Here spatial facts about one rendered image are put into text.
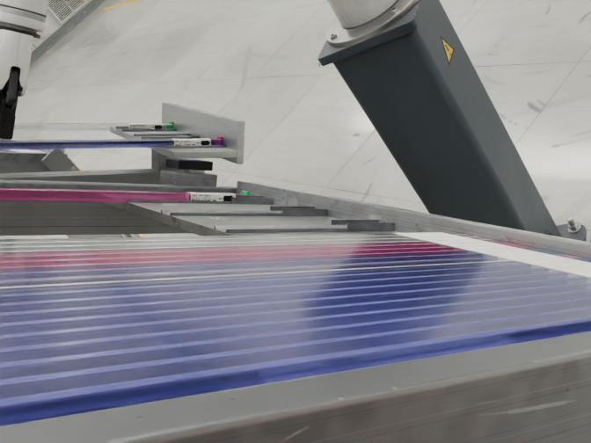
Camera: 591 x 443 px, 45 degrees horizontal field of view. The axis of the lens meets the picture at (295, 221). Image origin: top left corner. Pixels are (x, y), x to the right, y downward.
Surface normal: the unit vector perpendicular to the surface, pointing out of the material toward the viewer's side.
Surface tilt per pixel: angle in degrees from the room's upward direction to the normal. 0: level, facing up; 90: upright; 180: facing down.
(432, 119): 90
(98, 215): 90
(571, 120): 0
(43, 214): 90
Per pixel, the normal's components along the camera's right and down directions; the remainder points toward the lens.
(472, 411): 0.57, 0.14
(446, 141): -0.30, 0.70
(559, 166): -0.54, -0.68
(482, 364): 0.07, -0.99
